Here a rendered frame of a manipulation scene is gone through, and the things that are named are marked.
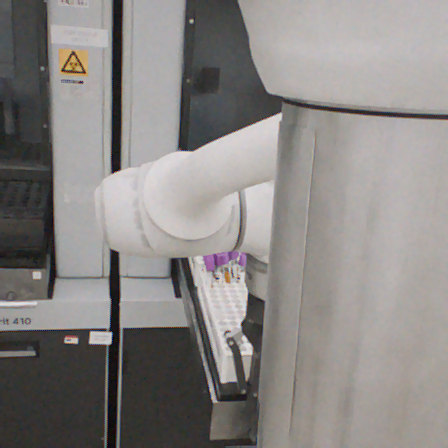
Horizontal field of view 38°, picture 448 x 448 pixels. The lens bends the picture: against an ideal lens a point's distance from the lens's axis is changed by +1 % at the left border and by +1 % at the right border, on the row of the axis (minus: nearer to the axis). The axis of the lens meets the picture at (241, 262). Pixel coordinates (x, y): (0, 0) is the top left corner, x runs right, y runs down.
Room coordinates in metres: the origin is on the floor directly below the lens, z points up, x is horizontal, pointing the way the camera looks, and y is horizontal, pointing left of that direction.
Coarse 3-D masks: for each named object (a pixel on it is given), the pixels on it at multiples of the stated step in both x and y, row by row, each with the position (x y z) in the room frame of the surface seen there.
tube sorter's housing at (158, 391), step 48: (144, 0) 1.28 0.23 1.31; (144, 48) 1.28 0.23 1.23; (144, 96) 1.28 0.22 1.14; (144, 144) 1.28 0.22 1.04; (144, 288) 1.25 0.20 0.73; (144, 336) 1.20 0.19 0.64; (144, 384) 1.20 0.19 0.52; (192, 384) 1.23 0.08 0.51; (144, 432) 1.20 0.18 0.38; (192, 432) 1.23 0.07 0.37
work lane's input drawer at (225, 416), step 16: (176, 272) 1.28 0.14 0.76; (192, 288) 1.12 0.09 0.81; (192, 304) 1.07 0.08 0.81; (192, 320) 1.03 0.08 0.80; (192, 336) 1.01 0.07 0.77; (208, 336) 0.95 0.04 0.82; (208, 352) 0.91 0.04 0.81; (208, 368) 0.87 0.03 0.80; (208, 384) 0.83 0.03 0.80; (224, 384) 0.82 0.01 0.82; (208, 400) 0.82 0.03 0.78; (224, 400) 0.79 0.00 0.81; (240, 400) 0.80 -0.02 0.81; (208, 416) 0.81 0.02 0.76; (224, 416) 0.79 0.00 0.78; (240, 416) 0.79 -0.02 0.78; (224, 432) 0.79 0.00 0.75; (240, 432) 0.80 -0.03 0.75
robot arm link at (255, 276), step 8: (248, 256) 0.77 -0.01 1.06; (248, 264) 0.77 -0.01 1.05; (256, 264) 0.75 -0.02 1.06; (264, 264) 0.75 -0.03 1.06; (248, 272) 0.77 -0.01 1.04; (256, 272) 0.75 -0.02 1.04; (264, 272) 0.75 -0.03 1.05; (248, 280) 0.77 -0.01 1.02; (256, 280) 0.75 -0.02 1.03; (264, 280) 0.74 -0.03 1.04; (248, 288) 0.76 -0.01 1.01; (256, 288) 0.75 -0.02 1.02; (264, 288) 0.74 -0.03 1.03; (256, 296) 0.75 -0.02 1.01; (264, 296) 0.74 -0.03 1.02
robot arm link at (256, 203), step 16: (240, 192) 0.73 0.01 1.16; (256, 192) 0.73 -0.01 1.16; (272, 192) 0.73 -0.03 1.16; (240, 208) 0.72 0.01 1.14; (256, 208) 0.72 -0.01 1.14; (272, 208) 0.72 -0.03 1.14; (240, 224) 0.71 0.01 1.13; (256, 224) 0.72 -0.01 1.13; (240, 240) 0.71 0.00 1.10; (256, 240) 0.72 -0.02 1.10; (256, 256) 0.75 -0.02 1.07
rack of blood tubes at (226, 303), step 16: (208, 288) 1.03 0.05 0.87; (224, 288) 1.04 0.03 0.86; (240, 288) 1.05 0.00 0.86; (208, 304) 0.98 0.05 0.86; (224, 304) 0.98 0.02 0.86; (240, 304) 0.99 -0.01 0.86; (208, 320) 1.01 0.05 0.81; (224, 320) 0.93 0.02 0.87; (240, 320) 0.93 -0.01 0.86; (224, 336) 0.89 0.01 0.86; (224, 352) 0.83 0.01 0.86; (224, 368) 0.83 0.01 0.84
